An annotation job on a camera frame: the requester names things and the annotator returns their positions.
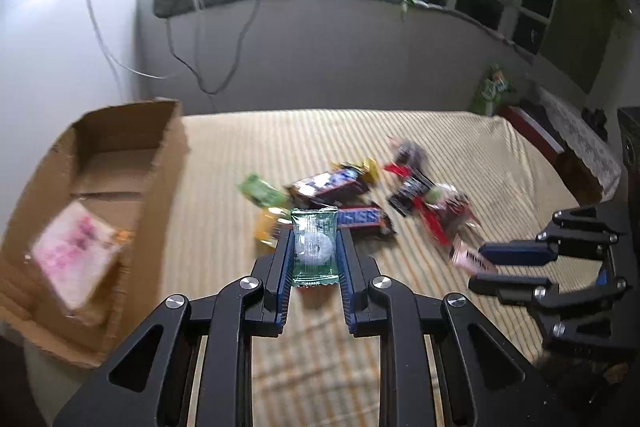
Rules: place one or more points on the pink and white snack packet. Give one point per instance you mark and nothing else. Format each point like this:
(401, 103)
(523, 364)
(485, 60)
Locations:
(75, 252)

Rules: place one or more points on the white lace cloth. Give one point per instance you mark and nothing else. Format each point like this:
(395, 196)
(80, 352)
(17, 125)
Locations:
(580, 137)

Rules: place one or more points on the striped bed sheet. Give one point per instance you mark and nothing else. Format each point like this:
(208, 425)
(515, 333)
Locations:
(300, 137)

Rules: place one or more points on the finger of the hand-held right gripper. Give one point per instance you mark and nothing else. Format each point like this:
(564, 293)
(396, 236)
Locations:
(515, 253)
(500, 289)

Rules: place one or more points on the yellow orange snack packet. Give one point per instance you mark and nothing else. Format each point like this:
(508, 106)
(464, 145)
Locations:
(267, 229)

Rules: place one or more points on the brown chocolate bar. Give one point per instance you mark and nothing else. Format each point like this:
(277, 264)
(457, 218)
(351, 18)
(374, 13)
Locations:
(365, 219)
(327, 184)

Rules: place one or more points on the brown cardboard box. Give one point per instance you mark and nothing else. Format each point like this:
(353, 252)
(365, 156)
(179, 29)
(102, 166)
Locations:
(160, 207)

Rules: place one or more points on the black red snack packet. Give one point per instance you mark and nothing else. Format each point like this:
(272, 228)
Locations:
(407, 196)

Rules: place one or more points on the yellow wrapped candy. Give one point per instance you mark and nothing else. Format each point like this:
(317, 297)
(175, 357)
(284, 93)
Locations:
(371, 168)

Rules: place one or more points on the green printed bag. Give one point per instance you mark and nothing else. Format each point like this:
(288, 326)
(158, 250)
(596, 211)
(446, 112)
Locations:
(492, 89)

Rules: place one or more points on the dark green candy packet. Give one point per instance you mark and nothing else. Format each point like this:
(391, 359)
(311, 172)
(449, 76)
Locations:
(312, 252)

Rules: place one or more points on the red cushion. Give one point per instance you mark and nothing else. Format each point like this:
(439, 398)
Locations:
(530, 124)

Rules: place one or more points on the dark speaker box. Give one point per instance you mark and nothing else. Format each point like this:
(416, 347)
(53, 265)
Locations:
(631, 142)

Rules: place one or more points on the dark clear candy packet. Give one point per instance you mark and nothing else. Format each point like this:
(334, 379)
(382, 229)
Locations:
(409, 154)

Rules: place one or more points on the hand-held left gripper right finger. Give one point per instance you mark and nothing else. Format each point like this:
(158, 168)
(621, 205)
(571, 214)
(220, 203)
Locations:
(345, 272)

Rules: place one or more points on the light green snack packet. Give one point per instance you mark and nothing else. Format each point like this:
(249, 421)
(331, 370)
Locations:
(261, 191)

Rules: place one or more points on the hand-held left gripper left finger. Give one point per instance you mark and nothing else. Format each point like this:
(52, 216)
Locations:
(286, 277)

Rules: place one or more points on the clear packet with green candy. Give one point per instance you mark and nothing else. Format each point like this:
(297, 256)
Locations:
(445, 199)

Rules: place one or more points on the long red snack stick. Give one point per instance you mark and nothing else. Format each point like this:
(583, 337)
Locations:
(434, 224)

